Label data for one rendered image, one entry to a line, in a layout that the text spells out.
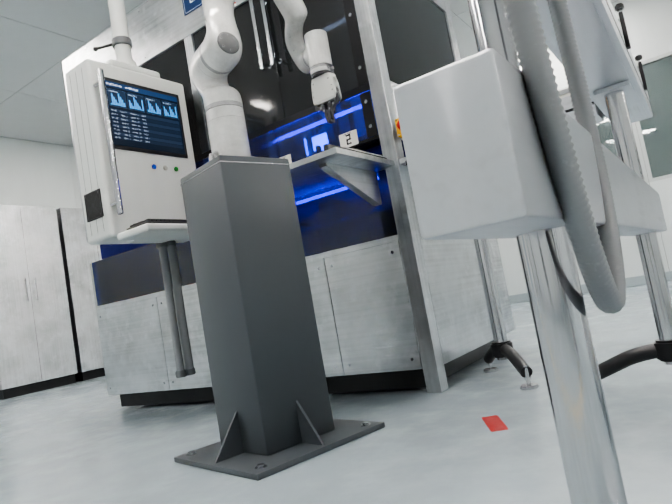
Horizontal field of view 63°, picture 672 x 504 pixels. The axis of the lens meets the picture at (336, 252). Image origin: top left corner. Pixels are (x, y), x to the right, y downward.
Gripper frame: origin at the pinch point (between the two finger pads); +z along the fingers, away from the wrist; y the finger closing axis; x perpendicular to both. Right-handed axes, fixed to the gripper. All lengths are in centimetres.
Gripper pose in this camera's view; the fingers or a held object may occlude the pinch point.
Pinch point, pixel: (330, 117)
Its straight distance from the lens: 203.9
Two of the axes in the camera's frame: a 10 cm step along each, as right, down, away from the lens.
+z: 1.7, 9.8, -0.9
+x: -5.6, 0.3, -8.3
